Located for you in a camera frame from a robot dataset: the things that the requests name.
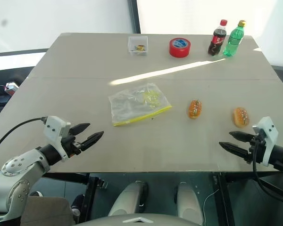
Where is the red-capped cola bottle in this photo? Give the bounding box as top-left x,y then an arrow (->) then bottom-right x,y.
207,19 -> 228,57

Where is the clear plastic box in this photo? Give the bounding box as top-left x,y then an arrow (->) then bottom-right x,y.
128,35 -> 149,57

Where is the thin white cable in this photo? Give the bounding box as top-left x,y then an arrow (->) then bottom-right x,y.
202,190 -> 219,222

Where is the red and white device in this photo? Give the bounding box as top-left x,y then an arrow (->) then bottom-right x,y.
4,81 -> 20,96

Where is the red tape roll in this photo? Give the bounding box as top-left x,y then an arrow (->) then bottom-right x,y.
168,37 -> 191,58

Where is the silver rounded robot leg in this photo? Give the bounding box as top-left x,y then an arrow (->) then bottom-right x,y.
108,180 -> 149,218
176,181 -> 204,225

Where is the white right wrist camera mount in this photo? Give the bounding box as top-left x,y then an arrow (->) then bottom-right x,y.
251,116 -> 280,167

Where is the green yellow-capped soda bottle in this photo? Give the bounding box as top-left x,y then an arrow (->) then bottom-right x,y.
223,20 -> 247,57

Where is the orange hot dog bread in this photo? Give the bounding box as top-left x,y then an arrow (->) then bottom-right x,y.
187,99 -> 202,120
232,107 -> 250,129

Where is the dark window pillar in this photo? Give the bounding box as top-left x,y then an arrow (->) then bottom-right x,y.
127,0 -> 142,34

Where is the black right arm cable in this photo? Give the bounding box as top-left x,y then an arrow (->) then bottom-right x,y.
251,137 -> 283,202

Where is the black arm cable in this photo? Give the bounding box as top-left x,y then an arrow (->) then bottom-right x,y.
0,117 -> 48,156
251,137 -> 283,202

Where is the grey robot torso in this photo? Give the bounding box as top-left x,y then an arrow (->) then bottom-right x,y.
72,213 -> 203,226

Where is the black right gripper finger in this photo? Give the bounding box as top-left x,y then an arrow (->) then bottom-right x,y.
218,141 -> 250,162
229,131 -> 254,143

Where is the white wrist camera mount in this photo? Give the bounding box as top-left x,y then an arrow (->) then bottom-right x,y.
43,115 -> 72,162
251,116 -> 280,167

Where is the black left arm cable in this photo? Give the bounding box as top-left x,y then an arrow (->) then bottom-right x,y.
0,117 -> 48,156

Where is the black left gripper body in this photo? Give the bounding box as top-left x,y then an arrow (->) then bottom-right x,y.
60,135 -> 83,158

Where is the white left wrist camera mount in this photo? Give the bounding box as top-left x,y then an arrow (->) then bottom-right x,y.
43,115 -> 72,162

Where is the grey fabric cushion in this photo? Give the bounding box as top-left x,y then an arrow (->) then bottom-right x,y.
20,196 -> 76,226

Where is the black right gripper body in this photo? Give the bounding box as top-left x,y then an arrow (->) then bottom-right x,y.
246,134 -> 266,165

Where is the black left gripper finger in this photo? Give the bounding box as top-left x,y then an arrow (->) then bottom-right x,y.
81,131 -> 105,152
70,122 -> 91,137

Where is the clear yellow-sealed zip bag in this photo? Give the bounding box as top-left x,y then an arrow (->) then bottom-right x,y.
108,82 -> 173,128

